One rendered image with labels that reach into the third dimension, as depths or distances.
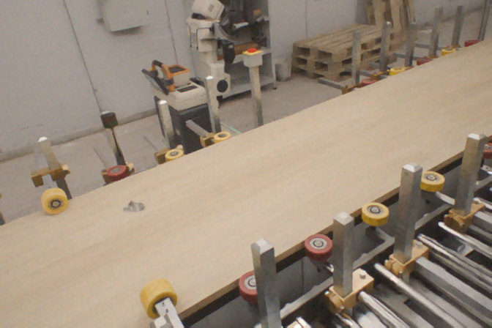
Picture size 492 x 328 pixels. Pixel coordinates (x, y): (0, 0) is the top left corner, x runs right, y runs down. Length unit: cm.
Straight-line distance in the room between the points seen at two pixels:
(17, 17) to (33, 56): 36
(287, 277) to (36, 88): 355
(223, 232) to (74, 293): 45
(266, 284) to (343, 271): 25
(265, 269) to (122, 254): 58
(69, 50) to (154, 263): 337
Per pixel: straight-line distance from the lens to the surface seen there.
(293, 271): 127
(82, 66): 436
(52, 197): 153
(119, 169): 171
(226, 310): 119
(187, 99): 272
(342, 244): 96
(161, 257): 120
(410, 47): 282
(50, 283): 128
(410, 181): 107
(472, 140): 128
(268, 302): 88
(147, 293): 102
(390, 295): 131
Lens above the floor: 170
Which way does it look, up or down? 28 degrees down
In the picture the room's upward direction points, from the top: 7 degrees counter-clockwise
